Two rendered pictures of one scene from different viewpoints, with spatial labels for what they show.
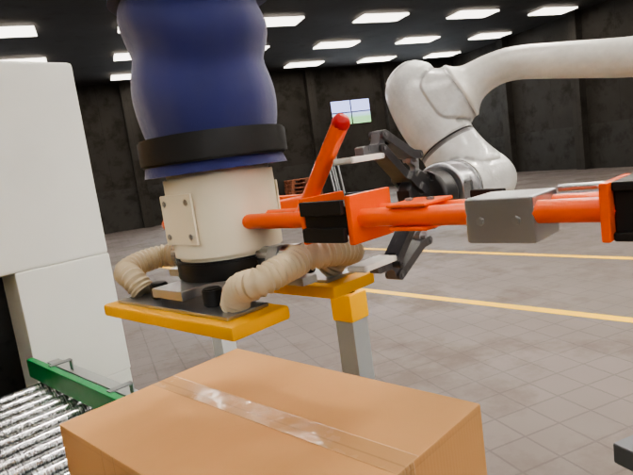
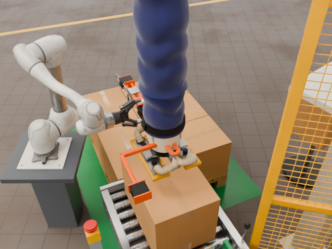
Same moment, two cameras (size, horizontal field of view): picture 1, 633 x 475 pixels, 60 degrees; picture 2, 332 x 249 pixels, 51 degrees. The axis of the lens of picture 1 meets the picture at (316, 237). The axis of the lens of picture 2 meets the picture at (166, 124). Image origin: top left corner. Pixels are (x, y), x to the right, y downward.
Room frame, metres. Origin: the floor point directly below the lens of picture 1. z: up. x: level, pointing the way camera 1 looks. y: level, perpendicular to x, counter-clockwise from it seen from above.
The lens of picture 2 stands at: (2.16, 0.67, 2.53)
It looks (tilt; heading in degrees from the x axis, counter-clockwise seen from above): 40 degrees down; 202
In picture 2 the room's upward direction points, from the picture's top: 1 degrees counter-clockwise
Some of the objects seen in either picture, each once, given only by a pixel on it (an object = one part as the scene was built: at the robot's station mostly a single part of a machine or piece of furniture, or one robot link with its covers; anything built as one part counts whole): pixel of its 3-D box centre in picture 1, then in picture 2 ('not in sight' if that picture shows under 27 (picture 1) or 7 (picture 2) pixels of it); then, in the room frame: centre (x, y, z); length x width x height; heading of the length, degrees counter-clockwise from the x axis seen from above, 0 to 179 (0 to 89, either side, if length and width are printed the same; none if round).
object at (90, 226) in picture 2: not in sight; (91, 227); (1.37, -0.06, 1.02); 0.07 x 0.07 x 0.04
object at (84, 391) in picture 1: (120, 399); not in sight; (1.87, 0.78, 0.60); 1.60 x 0.11 x 0.09; 45
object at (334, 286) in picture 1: (278, 270); (148, 155); (0.93, 0.07, 1.16); 0.34 x 0.10 x 0.05; 46
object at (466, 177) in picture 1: (446, 190); (108, 120); (0.85, -0.21, 1.27); 0.09 x 0.06 x 0.09; 46
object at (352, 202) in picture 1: (346, 216); (146, 110); (0.69, -0.04, 1.27); 0.10 x 0.08 x 0.06; 136
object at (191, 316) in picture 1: (186, 301); (179, 145); (0.79, 0.21, 1.16); 0.34 x 0.10 x 0.05; 46
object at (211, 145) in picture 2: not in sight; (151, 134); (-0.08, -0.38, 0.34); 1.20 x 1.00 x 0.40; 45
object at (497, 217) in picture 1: (511, 215); (133, 93); (0.54, -0.20, 1.26); 0.07 x 0.07 x 0.04; 46
